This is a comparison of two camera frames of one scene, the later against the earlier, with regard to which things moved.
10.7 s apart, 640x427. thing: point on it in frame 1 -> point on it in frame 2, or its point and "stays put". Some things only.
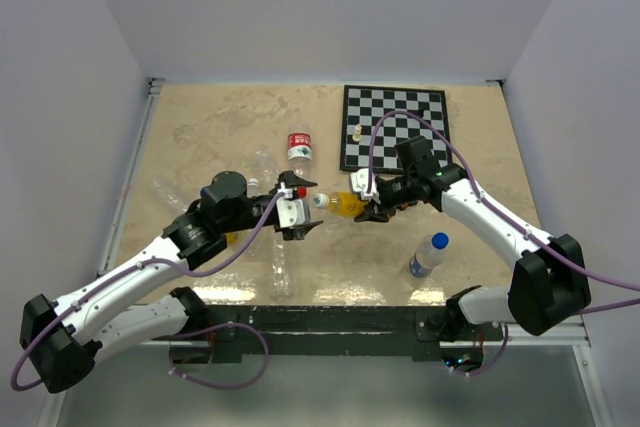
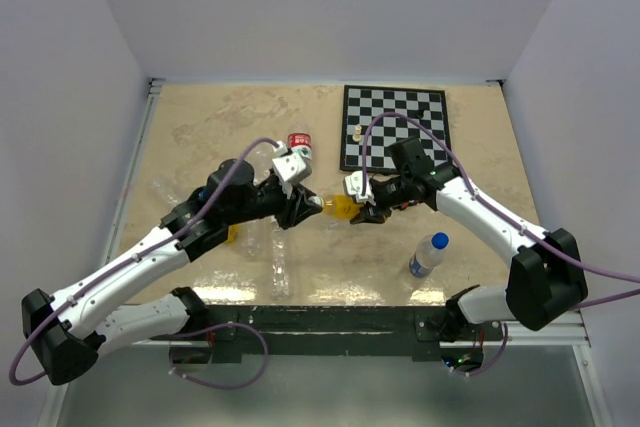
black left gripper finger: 292,181 -> 301,194
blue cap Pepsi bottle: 429,255 stays put
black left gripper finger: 298,232 -> 291,219
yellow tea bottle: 344,204 stays put
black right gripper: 375,212 stays put
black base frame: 324,333 stays put
